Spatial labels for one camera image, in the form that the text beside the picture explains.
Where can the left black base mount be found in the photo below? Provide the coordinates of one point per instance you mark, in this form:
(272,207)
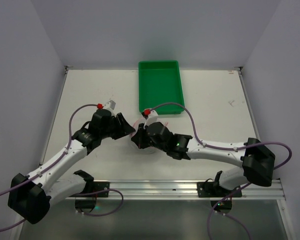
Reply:
(87,199)

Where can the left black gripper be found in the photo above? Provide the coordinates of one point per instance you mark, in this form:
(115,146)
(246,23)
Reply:
(118,125)

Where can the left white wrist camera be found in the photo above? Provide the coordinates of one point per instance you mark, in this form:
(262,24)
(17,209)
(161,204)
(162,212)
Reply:
(110,106)

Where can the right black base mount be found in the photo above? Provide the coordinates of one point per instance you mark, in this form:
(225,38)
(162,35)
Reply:
(212,189)

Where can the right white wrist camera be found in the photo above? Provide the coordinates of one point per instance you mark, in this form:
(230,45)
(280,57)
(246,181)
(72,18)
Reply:
(150,116)

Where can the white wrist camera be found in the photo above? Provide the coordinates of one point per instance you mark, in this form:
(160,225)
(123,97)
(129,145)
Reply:
(110,106)
(150,116)

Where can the aluminium front rail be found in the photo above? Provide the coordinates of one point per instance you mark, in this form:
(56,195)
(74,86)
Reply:
(185,190)

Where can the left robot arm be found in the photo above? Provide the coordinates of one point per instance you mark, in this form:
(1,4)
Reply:
(29,195)

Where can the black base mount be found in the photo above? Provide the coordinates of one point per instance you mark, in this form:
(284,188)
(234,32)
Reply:
(212,189)
(87,199)

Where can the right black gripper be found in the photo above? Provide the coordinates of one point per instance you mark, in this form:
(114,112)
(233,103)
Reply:
(142,137)

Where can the green plastic tray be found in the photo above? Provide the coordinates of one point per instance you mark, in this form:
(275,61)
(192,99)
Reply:
(159,82)

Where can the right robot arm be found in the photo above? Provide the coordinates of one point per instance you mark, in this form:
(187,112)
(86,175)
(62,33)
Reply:
(253,162)

